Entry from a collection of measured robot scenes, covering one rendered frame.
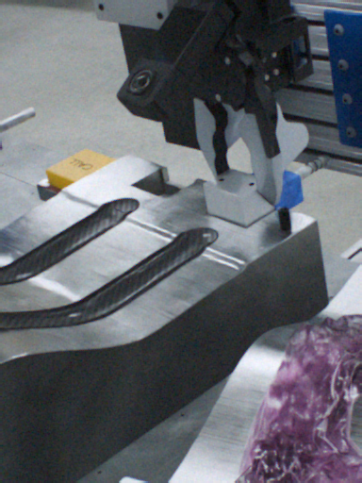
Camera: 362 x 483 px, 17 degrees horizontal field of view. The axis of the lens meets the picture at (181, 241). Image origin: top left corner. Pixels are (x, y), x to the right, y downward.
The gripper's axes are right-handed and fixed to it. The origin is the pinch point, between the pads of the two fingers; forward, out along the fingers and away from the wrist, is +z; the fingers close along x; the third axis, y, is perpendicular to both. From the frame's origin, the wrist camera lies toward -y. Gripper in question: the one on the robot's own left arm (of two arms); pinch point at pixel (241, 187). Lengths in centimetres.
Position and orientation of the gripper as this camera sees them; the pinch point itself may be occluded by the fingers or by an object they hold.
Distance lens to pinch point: 109.9
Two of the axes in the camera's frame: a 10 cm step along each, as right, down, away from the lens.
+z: 1.8, 8.6, 4.9
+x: -6.5, -2.7, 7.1
